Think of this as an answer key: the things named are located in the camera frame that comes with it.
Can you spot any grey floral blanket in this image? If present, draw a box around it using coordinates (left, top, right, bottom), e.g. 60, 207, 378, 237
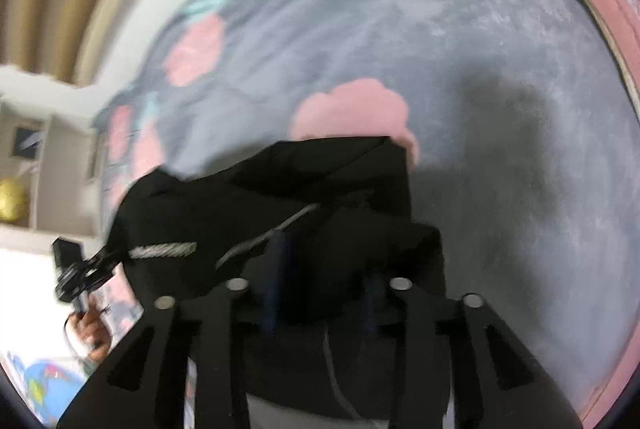
92, 0, 640, 425

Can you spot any colourful wall poster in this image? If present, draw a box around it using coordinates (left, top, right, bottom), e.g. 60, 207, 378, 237
5, 353, 89, 421

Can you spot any white wall shelf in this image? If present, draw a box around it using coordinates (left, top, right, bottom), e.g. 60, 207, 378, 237
0, 64, 108, 241

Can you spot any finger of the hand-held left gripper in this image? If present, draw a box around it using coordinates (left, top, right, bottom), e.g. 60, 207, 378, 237
82, 245, 126, 292

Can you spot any black hooded jacket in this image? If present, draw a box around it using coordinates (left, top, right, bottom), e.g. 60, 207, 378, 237
102, 136, 453, 422

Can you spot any small black frame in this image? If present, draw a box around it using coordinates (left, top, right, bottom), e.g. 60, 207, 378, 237
12, 125, 44, 160

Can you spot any person's left hand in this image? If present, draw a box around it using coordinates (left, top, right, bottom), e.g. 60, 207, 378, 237
67, 303, 112, 363

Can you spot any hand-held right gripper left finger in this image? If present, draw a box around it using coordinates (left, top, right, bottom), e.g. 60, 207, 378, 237
57, 233, 292, 429

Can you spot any yellow ball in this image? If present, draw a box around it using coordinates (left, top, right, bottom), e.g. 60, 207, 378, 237
0, 178, 32, 225

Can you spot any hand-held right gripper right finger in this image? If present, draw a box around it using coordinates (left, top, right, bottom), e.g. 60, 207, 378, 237
364, 277, 584, 429

